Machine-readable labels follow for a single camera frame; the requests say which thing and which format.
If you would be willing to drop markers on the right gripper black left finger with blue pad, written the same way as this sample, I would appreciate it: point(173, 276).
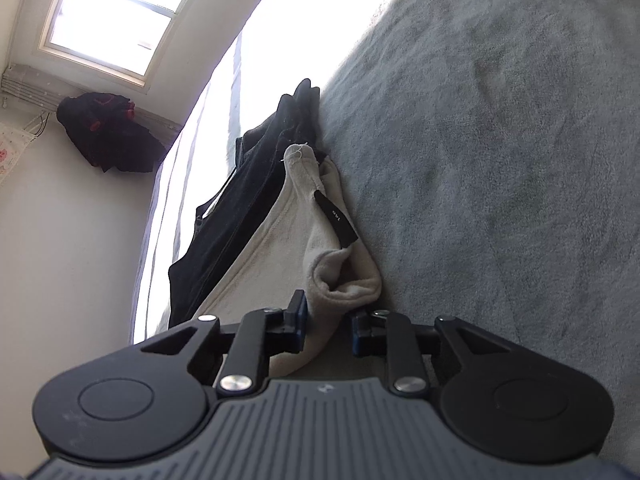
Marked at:
point(248, 346)

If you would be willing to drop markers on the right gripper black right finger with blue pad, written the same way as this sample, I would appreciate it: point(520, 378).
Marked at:
point(401, 344)

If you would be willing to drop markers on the cream black bear sweatshirt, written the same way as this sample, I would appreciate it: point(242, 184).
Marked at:
point(280, 224)

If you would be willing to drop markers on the grey bed sheet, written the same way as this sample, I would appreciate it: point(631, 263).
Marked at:
point(489, 154)

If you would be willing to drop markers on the dark clothes hanging on wall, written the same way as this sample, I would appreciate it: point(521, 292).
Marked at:
point(103, 129)

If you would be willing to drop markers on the window with pale frame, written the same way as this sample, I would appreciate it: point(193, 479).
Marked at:
point(121, 40)

